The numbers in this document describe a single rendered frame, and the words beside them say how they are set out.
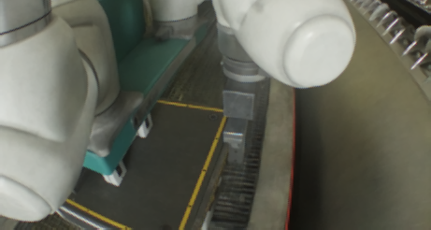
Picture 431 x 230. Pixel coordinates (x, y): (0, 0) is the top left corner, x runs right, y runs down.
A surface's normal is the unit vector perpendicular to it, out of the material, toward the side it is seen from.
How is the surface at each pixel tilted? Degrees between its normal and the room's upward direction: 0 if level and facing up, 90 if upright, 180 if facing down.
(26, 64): 60
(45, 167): 85
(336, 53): 98
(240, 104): 90
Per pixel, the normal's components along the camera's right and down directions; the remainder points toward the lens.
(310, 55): 0.28, 0.70
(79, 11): 0.75, -0.26
